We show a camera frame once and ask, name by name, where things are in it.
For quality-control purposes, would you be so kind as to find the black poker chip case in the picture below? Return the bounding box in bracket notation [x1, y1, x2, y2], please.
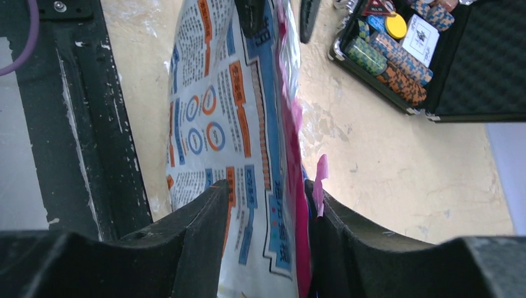
[328, 1, 525, 122]

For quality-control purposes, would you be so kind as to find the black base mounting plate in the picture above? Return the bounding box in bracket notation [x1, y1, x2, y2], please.
[1, 1, 153, 241]

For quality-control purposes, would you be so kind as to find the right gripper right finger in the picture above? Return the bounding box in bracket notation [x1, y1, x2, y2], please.
[309, 194, 525, 297]

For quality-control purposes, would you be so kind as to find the white card box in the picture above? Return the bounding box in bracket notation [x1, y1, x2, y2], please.
[400, 14, 440, 67]

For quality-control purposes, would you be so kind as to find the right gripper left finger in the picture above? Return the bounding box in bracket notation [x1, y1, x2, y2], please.
[1, 180, 229, 297]

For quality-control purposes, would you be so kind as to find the pink blue pet food bag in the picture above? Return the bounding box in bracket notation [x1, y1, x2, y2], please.
[166, 1, 316, 297]

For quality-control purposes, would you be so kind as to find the yellow round chip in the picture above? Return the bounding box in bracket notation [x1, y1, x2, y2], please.
[385, 13, 408, 40]

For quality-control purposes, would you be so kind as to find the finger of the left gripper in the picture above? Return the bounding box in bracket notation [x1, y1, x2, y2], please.
[234, 0, 265, 38]
[300, 0, 321, 44]

